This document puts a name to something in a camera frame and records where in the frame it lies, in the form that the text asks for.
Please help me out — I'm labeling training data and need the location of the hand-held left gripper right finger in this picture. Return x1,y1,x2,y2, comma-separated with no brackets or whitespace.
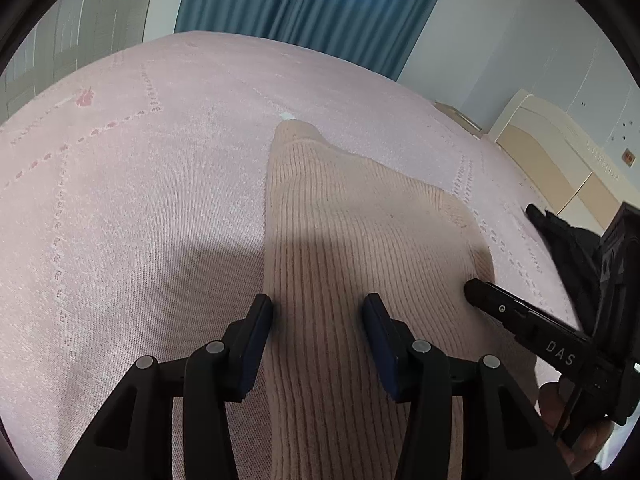
362,293,573,480

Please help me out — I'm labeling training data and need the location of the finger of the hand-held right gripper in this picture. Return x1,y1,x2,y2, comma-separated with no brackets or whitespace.
464,278,595,375

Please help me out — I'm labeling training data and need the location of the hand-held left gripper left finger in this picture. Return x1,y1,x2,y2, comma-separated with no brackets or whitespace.
57,293,274,480

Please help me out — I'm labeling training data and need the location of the beige ribbed knit sweater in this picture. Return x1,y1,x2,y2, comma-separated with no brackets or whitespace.
261,120,546,480

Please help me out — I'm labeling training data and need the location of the person's right hand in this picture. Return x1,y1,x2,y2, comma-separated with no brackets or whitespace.
537,382,616,478

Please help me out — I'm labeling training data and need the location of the black garment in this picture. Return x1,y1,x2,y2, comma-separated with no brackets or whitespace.
525,203,608,331

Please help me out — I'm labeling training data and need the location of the cream bed headboard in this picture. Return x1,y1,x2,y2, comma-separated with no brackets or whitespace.
487,89,640,236

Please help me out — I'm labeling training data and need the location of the pink patterned bedspread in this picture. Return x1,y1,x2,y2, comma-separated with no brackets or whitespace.
0,31,586,480

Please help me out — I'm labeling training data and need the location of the blue curtain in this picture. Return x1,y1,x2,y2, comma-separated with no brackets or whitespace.
173,0,458,81

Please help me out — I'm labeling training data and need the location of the pale panelled wardrobe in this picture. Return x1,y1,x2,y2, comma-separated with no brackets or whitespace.
0,0,193,121

